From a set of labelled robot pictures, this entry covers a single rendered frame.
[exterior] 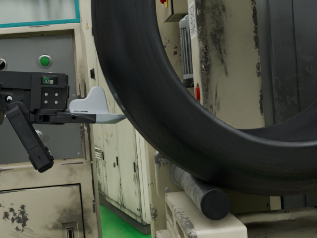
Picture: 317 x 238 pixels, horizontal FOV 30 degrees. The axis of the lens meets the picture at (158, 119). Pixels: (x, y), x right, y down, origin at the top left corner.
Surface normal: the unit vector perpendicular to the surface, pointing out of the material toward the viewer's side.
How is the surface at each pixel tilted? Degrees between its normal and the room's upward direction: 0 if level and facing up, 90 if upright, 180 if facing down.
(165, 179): 90
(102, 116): 92
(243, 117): 90
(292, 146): 101
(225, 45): 90
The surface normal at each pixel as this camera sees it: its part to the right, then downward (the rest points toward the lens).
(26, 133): 0.12, 0.02
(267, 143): 0.05, 0.22
